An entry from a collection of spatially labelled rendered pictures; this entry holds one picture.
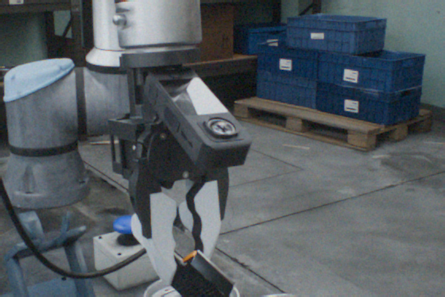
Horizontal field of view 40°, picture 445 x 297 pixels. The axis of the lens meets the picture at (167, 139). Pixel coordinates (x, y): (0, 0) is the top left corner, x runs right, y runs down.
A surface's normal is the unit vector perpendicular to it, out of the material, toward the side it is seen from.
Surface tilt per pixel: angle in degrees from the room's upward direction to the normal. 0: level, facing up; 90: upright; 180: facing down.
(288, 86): 90
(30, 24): 90
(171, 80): 23
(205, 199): 83
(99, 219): 0
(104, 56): 50
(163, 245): 83
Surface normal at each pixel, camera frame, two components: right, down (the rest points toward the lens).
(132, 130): -0.87, 0.15
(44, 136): 0.22, 0.27
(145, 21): -0.33, 0.17
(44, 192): 0.10, -0.03
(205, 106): 0.21, -0.80
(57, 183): 0.41, -0.06
